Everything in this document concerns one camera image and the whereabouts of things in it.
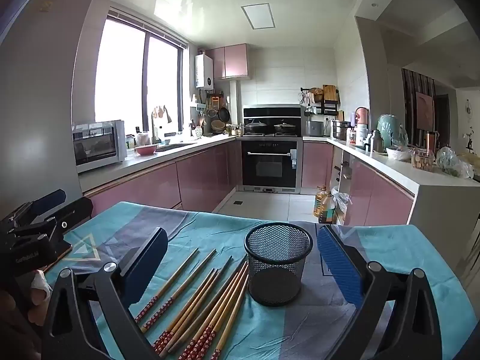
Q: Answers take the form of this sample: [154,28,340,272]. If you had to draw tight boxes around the ceiling light panel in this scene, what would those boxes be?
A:
[241,4,276,31]

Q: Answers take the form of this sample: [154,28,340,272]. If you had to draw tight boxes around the white bowl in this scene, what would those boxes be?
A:
[386,146,413,162]

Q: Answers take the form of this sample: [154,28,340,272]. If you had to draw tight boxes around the white plastic bag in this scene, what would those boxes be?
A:
[332,191,351,216]

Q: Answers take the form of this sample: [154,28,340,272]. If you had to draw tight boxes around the pink base cabinets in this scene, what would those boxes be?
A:
[84,140,241,218]
[302,142,415,227]

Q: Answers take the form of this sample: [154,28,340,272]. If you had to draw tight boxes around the black range hood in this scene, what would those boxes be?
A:
[243,105,303,136]

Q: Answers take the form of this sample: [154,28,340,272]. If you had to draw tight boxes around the built-in black oven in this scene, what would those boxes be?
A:
[240,137,304,196]

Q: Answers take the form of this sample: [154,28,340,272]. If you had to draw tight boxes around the person's left hand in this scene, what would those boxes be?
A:
[0,270,53,360]

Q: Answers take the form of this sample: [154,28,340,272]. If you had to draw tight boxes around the pink upper cabinet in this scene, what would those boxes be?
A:
[205,43,250,80]

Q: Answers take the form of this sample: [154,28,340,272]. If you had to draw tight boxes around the plastic bag of greens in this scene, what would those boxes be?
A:
[435,146,474,179]

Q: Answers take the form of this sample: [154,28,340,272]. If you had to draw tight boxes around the bundle of wooden chopsticks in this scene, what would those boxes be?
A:
[134,247,250,360]

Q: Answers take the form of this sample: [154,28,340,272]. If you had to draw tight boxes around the black mesh utensil holder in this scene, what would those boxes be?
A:
[244,222,314,307]

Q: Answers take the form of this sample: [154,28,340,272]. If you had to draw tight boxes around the stainless steel pot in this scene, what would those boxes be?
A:
[332,120,351,139]

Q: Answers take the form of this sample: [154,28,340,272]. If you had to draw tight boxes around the wall picture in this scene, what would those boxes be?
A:
[415,92,436,130]

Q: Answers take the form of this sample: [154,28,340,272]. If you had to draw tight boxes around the steel thermos flask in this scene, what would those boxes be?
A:
[369,129,387,153]

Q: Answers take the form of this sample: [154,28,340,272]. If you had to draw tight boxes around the grey refrigerator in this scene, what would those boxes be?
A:
[0,0,104,229]

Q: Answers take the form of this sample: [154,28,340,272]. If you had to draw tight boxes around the clear box of eggs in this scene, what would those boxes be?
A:
[410,148,436,173]

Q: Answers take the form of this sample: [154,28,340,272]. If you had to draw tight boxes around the wall rack with cutting boards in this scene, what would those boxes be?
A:
[300,84,341,117]

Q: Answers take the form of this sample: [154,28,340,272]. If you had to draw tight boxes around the pink kettle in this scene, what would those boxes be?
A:
[354,107,370,136]

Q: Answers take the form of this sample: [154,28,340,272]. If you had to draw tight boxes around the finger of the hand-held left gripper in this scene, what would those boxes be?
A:
[34,197,94,235]
[7,189,67,223]

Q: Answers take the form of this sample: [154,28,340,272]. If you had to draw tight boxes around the white water heater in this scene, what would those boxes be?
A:
[195,53,214,90]

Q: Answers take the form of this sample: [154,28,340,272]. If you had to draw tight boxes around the white toaster oven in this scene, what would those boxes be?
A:
[72,119,127,174]

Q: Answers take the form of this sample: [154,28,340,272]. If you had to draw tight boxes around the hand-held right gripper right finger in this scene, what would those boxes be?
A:
[317,224,451,360]

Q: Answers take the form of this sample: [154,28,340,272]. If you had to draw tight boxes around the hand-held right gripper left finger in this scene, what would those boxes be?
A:
[41,227,169,360]

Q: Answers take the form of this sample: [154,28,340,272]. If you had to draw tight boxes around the green air fryer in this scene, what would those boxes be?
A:
[377,114,404,147]

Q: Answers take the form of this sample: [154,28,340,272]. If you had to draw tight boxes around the teal and grey tablecloth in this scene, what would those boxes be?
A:
[45,200,471,360]

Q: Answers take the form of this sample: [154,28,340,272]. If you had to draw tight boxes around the kitchen window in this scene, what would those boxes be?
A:
[94,13,188,136]

